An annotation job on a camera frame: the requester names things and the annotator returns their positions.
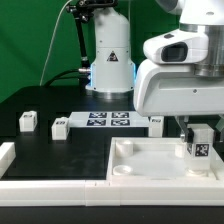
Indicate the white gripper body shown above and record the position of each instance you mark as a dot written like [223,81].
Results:
[173,90]

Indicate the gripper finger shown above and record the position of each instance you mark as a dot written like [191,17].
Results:
[219,130]
[187,134]

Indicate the white square tabletop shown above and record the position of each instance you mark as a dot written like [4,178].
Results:
[139,159]

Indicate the white marker sheet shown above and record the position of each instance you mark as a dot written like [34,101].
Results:
[107,119]

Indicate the white U-shaped fence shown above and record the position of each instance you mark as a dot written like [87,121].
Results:
[104,192]

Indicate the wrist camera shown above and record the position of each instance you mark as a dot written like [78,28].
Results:
[177,47]

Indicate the black camera stand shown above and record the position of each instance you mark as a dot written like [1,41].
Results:
[82,12]

